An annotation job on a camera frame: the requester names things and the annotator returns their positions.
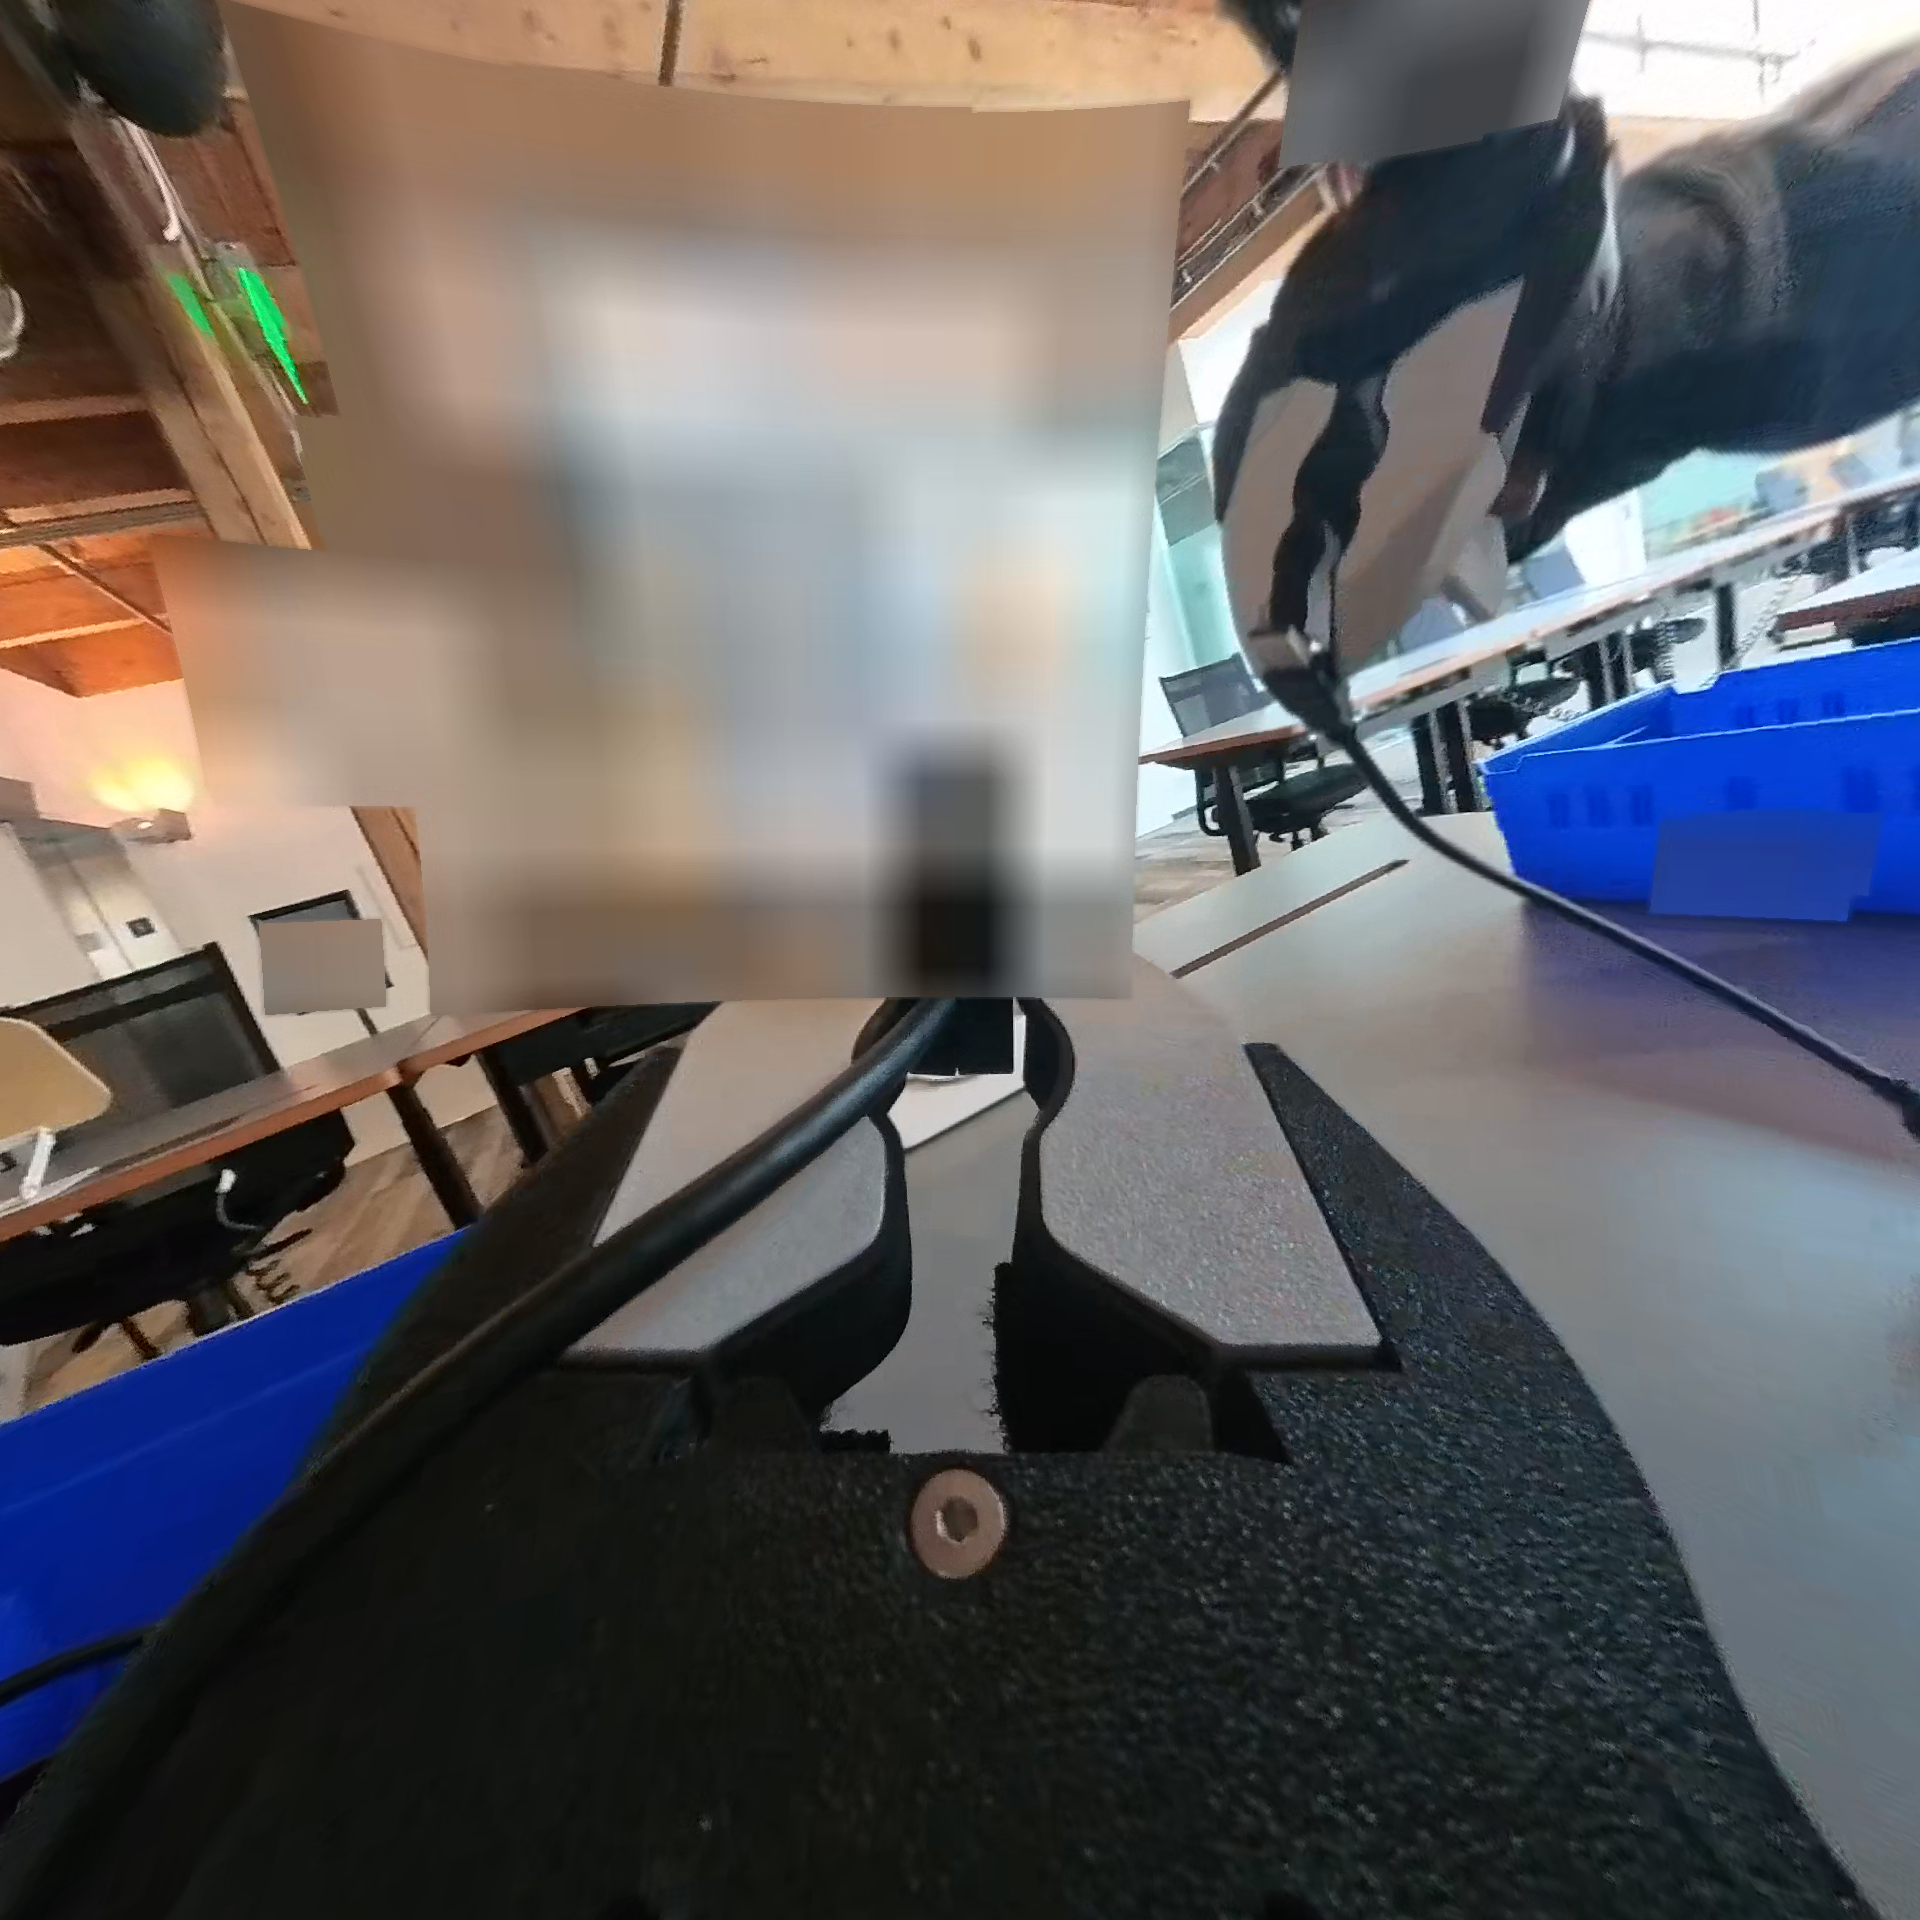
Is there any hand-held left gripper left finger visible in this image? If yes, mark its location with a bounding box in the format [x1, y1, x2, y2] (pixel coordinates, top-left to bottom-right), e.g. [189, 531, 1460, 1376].
[565, 1000, 956, 1411]

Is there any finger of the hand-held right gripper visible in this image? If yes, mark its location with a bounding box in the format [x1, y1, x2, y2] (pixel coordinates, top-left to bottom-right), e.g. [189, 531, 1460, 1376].
[1313, 299, 1519, 672]
[1213, 324, 1341, 649]

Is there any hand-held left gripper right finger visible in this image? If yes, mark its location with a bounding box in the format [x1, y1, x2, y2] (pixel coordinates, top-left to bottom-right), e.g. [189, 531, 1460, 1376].
[1000, 1000, 1393, 1376]

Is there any black usb hub cable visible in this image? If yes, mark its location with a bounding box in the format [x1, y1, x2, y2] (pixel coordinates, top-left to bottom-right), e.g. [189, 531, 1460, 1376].
[0, 1000, 968, 1920]

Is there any blue plastic bin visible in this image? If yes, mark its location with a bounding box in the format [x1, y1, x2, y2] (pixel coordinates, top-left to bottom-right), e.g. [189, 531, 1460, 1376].
[1482, 636, 1920, 918]
[0, 1229, 469, 1788]

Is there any person's right forearm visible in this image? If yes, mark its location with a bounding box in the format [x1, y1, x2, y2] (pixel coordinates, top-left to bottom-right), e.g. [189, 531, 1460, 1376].
[1561, 46, 1920, 557]

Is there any wooden office desk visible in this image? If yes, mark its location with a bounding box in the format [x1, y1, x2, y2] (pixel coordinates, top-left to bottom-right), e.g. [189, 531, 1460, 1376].
[1140, 465, 1920, 872]

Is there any black office chair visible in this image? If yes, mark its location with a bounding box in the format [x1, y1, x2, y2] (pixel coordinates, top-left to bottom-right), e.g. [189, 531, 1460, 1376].
[0, 946, 357, 1367]
[1157, 654, 1369, 848]

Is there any dark office desk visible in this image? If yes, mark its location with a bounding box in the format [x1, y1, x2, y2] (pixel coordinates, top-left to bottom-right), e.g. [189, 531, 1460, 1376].
[0, 1005, 708, 1238]

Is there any wooden board on stand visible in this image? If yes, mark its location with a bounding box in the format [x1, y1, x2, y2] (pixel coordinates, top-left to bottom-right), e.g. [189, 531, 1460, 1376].
[0, 1014, 117, 1201]

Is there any green exit sign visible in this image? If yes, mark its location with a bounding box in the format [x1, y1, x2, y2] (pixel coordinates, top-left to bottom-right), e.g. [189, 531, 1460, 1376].
[167, 256, 319, 408]

